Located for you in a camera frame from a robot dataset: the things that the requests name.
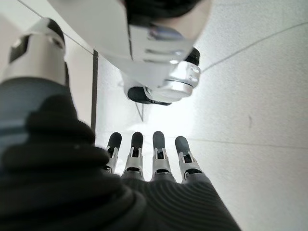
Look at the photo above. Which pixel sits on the wide white cabinet door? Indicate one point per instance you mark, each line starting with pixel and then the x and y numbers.
pixel 79 72

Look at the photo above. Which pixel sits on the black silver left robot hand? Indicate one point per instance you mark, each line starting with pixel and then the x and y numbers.
pixel 60 168

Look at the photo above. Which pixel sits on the narrow white cabinet door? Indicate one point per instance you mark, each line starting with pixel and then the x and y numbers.
pixel 44 8

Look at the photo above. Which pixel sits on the white left robot leg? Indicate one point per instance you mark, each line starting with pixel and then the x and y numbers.
pixel 108 29

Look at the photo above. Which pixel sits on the dark cabinet toe kick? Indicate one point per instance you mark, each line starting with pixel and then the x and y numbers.
pixel 95 96

